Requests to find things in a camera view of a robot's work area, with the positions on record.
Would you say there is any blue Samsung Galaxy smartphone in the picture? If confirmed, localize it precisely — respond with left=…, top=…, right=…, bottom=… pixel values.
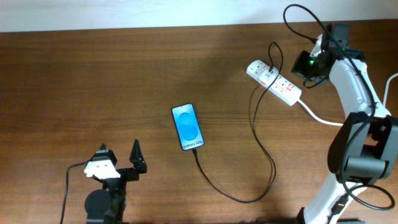
left=172, top=103, right=205, bottom=151

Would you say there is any black USB charging cable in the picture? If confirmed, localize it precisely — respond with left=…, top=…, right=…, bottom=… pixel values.
left=191, top=41, right=284, bottom=205

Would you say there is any white power strip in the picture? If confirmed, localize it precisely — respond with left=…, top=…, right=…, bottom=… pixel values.
left=246, top=60, right=302, bottom=106

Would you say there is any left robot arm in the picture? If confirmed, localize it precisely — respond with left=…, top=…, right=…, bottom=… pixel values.
left=84, top=140, right=147, bottom=224

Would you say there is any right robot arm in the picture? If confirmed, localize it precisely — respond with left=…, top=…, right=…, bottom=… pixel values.
left=292, top=24, right=397, bottom=223

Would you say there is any white USB charger plug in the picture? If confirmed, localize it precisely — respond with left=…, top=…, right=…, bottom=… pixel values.
left=259, top=68, right=279, bottom=88

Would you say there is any right camera black cable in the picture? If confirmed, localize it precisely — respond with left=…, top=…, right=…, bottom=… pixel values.
left=282, top=3, right=396, bottom=212

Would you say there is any white power strip cord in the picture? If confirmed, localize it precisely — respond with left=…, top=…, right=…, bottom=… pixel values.
left=297, top=72, right=398, bottom=128

